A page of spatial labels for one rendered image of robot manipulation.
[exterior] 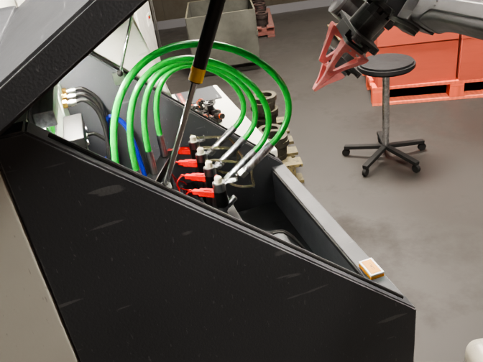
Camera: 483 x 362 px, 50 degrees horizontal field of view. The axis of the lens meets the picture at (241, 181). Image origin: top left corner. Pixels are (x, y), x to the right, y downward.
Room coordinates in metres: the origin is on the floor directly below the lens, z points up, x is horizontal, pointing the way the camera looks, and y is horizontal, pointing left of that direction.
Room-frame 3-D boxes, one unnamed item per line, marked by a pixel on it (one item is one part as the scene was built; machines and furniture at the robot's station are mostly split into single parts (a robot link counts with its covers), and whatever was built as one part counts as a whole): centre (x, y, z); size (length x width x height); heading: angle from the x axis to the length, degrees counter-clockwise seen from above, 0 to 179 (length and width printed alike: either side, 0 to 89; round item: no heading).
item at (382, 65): (3.00, -0.97, 0.33); 0.55 x 0.53 x 0.66; 81
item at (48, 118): (0.91, 0.31, 1.43); 0.54 x 0.03 x 0.02; 14
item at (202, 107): (1.72, 0.08, 1.01); 0.23 x 0.11 x 0.06; 14
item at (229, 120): (1.68, 0.07, 0.96); 0.70 x 0.22 x 0.03; 14
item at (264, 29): (7.12, -0.36, 0.20); 1.16 x 0.78 x 0.41; 178
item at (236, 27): (5.68, -0.04, 0.32); 0.94 x 0.75 x 0.63; 2
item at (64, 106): (1.14, 0.36, 1.20); 0.13 x 0.03 x 0.31; 14
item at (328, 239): (1.02, -0.18, 0.87); 0.62 x 0.04 x 0.16; 14
